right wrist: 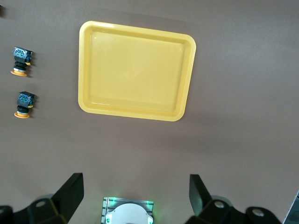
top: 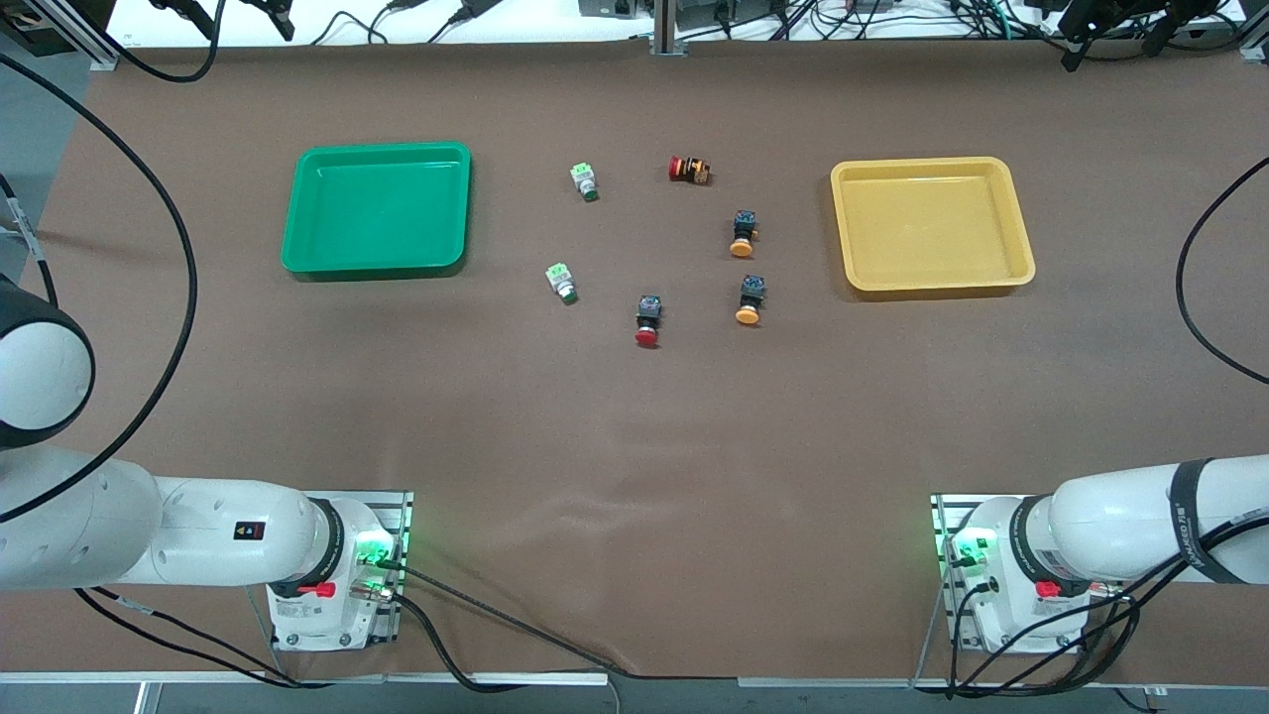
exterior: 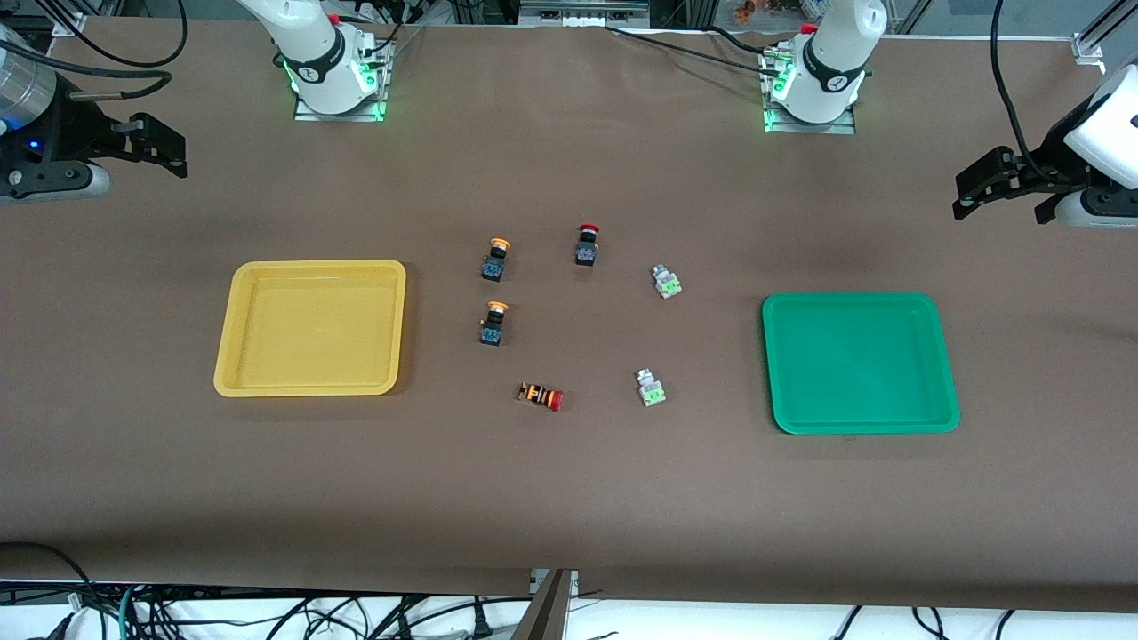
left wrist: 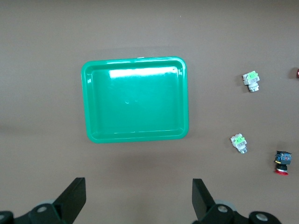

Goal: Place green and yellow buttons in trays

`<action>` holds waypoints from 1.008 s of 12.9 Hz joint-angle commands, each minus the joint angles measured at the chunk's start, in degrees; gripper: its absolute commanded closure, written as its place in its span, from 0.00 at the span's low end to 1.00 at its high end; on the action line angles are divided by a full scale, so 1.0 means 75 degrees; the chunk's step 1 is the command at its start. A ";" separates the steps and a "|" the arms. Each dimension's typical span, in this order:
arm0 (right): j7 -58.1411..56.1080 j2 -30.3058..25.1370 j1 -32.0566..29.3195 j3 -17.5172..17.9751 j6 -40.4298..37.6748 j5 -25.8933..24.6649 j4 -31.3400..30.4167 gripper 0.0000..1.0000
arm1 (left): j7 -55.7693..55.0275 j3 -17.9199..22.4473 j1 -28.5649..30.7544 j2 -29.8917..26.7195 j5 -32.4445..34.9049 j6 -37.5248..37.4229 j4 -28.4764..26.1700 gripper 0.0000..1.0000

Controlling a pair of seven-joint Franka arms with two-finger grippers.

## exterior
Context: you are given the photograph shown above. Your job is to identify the green plastic tray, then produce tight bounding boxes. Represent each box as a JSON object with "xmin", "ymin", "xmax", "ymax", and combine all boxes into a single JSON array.
[{"xmin": 761, "ymin": 292, "xmax": 962, "ymax": 436}]

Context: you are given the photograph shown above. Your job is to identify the yellow push button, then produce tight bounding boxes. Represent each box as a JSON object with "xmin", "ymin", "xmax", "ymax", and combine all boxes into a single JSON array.
[
  {"xmin": 478, "ymin": 300, "xmax": 510, "ymax": 347},
  {"xmin": 481, "ymin": 236, "xmax": 513, "ymax": 283}
]

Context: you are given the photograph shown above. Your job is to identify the grey metal rail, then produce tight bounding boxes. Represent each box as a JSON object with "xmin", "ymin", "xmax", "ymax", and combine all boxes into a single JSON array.
[{"xmin": 518, "ymin": 0, "xmax": 652, "ymax": 29}]

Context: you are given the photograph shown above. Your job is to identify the black base cable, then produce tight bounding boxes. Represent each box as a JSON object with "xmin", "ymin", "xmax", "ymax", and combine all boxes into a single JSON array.
[{"xmin": 605, "ymin": 25, "xmax": 776, "ymax": 76}]

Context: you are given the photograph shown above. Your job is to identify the aluminium frame profile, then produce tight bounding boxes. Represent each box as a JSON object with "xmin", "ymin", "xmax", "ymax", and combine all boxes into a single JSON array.
[
  {"xmin": 49, "ymin": 0, "xmax": 90, "ymax": 38},
  {"xmin": 1070, "ymin": 0, "xmax": 1138, "ymax": 65}
]

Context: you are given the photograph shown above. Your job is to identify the green floor cable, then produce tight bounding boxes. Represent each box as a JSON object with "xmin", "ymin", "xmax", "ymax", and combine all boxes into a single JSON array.
[{"xmin": 114, "ymin": 585, "xmax": 143, "ymax": 640}]

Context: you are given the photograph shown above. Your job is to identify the black looped cable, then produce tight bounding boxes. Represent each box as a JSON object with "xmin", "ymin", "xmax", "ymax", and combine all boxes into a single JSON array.
[{"xmin": 36, "ymin": 0, "xmax": 189, "ymax": 69}]

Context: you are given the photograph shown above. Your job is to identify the brown table cover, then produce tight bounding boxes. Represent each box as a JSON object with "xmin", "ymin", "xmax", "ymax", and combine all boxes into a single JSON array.
[{"xmin": 0, "ymin": 16, "xmax": 1138, "ymax": 614}]

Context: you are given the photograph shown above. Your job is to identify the black camera cable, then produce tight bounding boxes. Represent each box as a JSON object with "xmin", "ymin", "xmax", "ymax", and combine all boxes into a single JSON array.
[
  {"xmin": 0, "ymin": 39, "xmax": 173, "ymax": 101},
  {"xmin": 990, "ymin": 0, "xmax": 1061, "ymax": 181}
]

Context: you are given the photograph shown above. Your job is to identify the red button orange body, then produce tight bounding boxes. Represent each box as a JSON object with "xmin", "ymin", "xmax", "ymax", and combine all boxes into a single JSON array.
[{"xmin": 518, "ymin": 381, "xmax": 565, "ymax": 412}]

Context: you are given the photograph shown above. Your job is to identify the brown table leg post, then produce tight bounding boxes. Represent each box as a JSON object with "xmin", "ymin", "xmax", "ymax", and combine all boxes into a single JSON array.
[{"xmin": 514, "ymin": 569, "xmax": 581, "ymax": 640}]

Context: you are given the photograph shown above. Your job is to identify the black floor cable bundle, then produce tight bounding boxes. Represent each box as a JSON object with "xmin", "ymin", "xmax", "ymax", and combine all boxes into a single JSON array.
[{"xmin": 133, "ymin": 591, "xmax": 534, "ymax": 640}]

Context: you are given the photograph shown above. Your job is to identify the yellow plastic tray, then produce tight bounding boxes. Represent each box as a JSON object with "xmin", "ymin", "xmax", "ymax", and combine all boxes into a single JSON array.
[{"xmin": 212, "ymin": 260, "xmax": 408, "ymax": 398}]

